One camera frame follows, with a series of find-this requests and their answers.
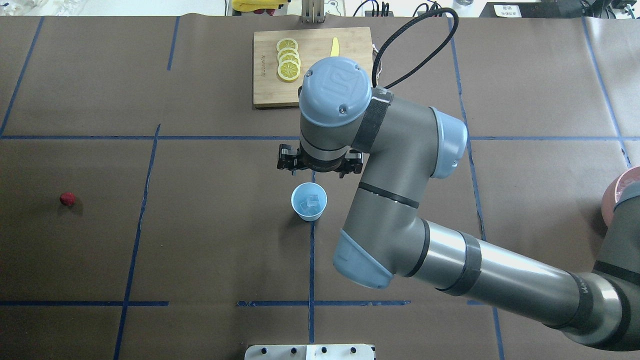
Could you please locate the yellow plastic knife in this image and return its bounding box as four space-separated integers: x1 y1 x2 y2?
329 37 340 57

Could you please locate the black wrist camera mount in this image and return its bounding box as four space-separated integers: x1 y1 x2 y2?
276 143 364 179

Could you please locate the light blue paper cup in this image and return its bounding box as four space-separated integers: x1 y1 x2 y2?
290 182 329 222

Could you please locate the yellow cloth bag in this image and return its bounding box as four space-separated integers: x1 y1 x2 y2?
231 0 290 13

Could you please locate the aluminium frame post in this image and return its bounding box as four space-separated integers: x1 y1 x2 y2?
301 0 326 24

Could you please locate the pink bowl of ice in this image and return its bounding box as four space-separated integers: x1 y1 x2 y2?
600 166 640 227

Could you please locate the lemon slice top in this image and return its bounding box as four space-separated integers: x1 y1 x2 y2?
276 38 299 52

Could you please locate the red strawberry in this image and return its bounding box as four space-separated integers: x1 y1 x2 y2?
59 192 77 207

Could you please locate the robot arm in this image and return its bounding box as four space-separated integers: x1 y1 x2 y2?
299 56 640 351

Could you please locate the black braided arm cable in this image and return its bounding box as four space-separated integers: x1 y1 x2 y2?
371 7 460 91

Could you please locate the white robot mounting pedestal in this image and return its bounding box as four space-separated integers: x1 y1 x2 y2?
244 343 377 360

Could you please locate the bamboo cutting board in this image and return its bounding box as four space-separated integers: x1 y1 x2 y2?
253 26 374 109

